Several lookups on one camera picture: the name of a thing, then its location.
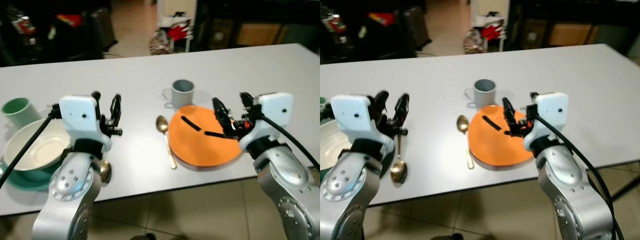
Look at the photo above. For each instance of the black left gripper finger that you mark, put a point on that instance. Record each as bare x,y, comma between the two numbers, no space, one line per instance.
381,102
402,109
116,110
97,102

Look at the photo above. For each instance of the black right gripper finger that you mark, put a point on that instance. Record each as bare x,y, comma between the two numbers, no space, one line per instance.
509,115
248,104
534,98
221,116

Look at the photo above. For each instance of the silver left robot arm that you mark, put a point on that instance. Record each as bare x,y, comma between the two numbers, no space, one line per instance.
345,192
70,190

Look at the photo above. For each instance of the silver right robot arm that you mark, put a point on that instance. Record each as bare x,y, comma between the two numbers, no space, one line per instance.
570,190
287,190

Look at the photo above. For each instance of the grey mug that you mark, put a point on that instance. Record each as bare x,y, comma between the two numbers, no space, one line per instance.
182,96
484,95

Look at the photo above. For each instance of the orange plate with black stripes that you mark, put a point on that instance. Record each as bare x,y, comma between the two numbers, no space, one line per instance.
492,145
200,147

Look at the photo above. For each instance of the gold spoon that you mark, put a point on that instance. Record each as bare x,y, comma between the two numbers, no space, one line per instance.
463,124
105,171
162,125
398,170

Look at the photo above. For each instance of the mint green cup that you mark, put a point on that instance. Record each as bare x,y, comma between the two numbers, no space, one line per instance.
323,101
20,111

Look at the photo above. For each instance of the white bowl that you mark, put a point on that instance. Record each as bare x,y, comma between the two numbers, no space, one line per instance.
334,145
42,145

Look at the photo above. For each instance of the brown cardboard box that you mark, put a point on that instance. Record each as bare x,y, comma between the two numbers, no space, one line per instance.
259,34
572,34

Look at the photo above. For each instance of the black chair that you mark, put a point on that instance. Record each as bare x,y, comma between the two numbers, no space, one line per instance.
416,26
102,27

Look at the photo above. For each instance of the red cloth item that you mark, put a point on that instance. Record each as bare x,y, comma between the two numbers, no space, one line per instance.
491,32
178,32

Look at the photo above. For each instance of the patterned brown bag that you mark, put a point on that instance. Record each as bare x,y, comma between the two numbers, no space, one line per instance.
472,43
159,44

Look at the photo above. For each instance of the red flat package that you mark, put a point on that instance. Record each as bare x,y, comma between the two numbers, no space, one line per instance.
70,20
382,19

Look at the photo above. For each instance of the teal plate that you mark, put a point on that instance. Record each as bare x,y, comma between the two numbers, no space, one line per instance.
25,180
324,175

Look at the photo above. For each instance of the red and white packet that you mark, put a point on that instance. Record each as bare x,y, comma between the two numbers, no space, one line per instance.
24,26
335,23

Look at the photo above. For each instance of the white shelf cart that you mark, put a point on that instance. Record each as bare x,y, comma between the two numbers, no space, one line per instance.
487,12
175,12

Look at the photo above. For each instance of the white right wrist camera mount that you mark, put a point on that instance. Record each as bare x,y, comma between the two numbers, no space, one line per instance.
552,110
275,107

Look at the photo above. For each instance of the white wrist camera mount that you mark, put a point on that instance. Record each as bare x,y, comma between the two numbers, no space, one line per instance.
552,110
352,117
275,107
80,117

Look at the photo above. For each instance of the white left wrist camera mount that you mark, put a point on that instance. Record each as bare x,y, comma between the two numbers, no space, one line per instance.
80,117
352,117

